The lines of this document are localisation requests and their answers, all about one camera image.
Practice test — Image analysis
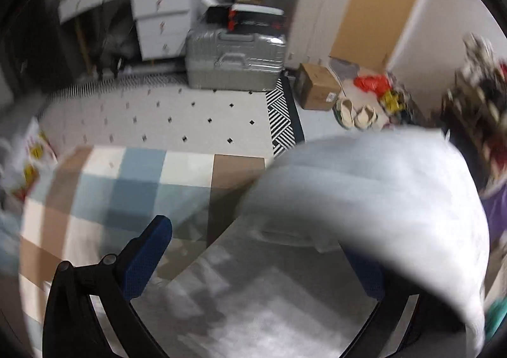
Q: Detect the teal garment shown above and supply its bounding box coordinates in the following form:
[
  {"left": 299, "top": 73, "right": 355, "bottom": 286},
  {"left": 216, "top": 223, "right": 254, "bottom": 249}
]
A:
[{"left": 484, "top": 298, "right": 504, "bottom": 340}]

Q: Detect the light grey sweatshirt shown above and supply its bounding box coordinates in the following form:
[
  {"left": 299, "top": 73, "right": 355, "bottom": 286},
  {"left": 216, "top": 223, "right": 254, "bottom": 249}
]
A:
[{"left": 156, "top": 132, "right": 492, "bottom": 358}]

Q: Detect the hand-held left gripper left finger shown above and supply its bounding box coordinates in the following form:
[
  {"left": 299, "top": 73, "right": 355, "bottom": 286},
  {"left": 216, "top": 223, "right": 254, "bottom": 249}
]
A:
[{"left": 43, "top": 215, "right": 173, "bottom": 358}]

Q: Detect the red plastic bag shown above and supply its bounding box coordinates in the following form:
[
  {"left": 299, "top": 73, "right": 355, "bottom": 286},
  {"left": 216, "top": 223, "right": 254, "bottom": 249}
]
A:
[{"left": 353, "top": 74, "right": 391, "bottom": 96}]

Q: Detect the black white striped mat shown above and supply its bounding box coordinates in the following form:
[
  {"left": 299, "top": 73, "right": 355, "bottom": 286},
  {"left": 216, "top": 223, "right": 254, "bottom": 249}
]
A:
[{"left": 265, "top": 77, "right": 306, "bottom": 157}]

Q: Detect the white printed plastic bag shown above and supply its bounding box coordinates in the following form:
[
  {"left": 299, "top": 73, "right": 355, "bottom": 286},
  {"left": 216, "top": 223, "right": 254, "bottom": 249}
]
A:
[{"left": 0, "top": 120, "right": 60, "bottom": 204}]

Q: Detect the white suitcase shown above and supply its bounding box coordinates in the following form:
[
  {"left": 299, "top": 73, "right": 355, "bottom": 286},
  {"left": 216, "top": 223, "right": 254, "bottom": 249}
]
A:
[{"left": 284, "top": 0, "right": 356, "bottom": 70}]

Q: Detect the black shoebox with red stripe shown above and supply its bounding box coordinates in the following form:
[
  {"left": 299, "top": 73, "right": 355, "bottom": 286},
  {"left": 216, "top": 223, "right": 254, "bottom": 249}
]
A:
[{"left": 229, "top": 3, "right": 286, "bottom": 33}]

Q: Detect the white rug with black diamonds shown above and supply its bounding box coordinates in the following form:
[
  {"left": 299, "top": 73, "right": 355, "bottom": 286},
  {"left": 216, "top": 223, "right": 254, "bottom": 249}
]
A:
[{"left": 40, "top": 77, "right": 278, "bottom": 157}]

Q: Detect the checked bed sheet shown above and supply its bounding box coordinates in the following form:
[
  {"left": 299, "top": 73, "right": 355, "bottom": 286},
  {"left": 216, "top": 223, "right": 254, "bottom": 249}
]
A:
[{"left": 18, "top": 145, "right": 275, "bottom": 358}]

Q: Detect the closed cardboard box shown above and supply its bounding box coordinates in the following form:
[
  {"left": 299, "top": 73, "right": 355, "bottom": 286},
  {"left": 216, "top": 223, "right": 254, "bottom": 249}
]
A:
[{"left": 293, "top": 62, "right": 344, "bottom": 112}]

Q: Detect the silver suitcase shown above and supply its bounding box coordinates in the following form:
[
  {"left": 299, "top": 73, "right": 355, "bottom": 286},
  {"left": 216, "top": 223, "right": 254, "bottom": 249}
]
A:
[{"left": 185, "top": 29, "right": 287, "bottom": 91}]

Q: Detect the purple cloth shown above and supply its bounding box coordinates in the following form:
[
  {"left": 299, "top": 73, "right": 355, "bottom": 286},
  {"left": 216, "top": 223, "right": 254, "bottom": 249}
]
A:
[{"left": 480, "top": 183, "right": 507, "bottom": 242}]

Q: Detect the white desk with drawers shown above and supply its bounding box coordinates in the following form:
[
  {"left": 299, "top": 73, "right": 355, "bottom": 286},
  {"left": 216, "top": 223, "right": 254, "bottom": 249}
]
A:
[{"left": 58, "top": 0, "right": 203, "bottom": 61}]

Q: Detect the yellow object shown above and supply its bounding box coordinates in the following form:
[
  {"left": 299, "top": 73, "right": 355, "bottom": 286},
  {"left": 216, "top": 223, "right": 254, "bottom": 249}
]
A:
[{"left": 379, "top": 90, "right": 401, "bottom": 114}]

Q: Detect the wooden shoe rack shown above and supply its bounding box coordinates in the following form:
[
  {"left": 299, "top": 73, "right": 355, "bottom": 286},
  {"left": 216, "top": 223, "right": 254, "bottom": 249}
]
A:
[{"left": 439, "top": 33, "right": 507, "bottom": 194}]

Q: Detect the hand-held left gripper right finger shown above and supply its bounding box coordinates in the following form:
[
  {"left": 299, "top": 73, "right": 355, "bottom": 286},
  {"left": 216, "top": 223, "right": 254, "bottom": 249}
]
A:
[{"left": 341, "top": 248, "right": 428, "bottom": 358}]

